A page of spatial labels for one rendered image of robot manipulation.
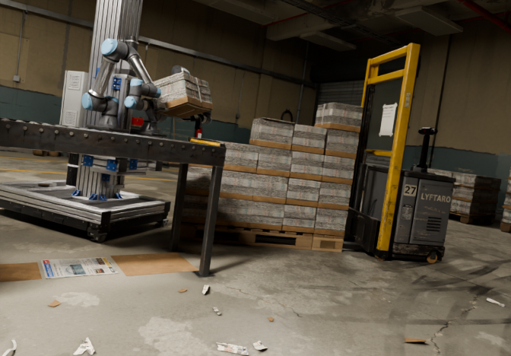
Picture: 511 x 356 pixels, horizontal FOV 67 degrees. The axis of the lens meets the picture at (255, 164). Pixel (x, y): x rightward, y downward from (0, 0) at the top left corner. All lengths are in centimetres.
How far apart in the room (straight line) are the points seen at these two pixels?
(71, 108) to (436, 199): 320
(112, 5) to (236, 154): 153
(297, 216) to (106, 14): 226
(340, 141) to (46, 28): 743
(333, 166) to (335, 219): 46
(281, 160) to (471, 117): 673
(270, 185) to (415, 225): 133
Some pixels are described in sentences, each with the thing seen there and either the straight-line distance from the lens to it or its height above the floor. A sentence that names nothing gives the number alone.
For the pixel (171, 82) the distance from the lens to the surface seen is 288.
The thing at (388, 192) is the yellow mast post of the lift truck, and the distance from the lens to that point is 348.
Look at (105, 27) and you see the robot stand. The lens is 348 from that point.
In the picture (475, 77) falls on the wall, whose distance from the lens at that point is 969.
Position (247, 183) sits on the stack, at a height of 51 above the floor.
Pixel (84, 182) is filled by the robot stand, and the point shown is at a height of 35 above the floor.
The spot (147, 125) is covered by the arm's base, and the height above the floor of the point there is 88.
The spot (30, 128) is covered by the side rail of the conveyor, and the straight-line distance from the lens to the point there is 207.
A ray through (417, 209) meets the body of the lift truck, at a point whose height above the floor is 47.
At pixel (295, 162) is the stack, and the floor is 74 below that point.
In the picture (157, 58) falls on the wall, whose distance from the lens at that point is 1008.
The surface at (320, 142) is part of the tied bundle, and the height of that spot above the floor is 93.
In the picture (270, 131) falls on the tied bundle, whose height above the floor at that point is 97.
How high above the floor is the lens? 85
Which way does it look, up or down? 3 degrees down
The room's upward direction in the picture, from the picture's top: 8 degrees clockwise
